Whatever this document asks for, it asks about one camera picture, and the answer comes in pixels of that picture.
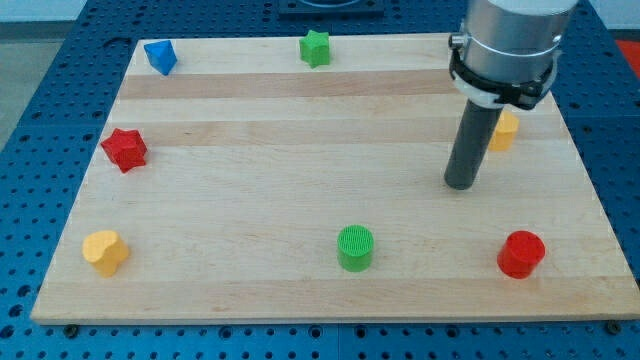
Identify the red star block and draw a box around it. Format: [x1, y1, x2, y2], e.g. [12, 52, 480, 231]
[100, 128, 147, 173]

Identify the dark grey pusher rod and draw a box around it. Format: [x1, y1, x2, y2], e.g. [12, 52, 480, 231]
[444, 100, 502, 190]

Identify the blue cube block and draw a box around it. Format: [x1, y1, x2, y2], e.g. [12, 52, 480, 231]
[143, 40, 177, 76]

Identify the yellow hexagon block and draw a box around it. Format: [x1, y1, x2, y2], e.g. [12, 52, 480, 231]
[488, 110, 520, 152]

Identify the black bolt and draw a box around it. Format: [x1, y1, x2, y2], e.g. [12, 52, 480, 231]
[63, 324, 79, 339]
[605, 320, 622, 335]

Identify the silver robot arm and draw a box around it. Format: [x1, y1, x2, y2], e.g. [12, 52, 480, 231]
[449, 0, 577, 110]

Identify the red cylinder block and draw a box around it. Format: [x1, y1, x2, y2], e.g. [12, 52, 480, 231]
[496, 230, 546, 279]

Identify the black bolt left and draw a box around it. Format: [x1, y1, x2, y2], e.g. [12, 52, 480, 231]
[63, 324, 79, 339]

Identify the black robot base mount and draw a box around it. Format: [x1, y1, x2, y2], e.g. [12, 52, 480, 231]
[277, 0, 385, 18]

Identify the yellow heart block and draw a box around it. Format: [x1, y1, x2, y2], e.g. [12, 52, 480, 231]
[82, 230, 130, 278]

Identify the green star block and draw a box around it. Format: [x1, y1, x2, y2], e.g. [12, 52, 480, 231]
[299, 30, 331, 68]

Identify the green cylinder block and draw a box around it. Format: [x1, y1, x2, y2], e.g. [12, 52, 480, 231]
[336, 224, 375, 272]

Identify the wooden board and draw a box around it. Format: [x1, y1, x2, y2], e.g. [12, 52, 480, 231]
[31, 34, 639, 325]

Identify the black bolt right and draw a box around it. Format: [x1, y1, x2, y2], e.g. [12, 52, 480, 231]
[605, 320, 622, 335]

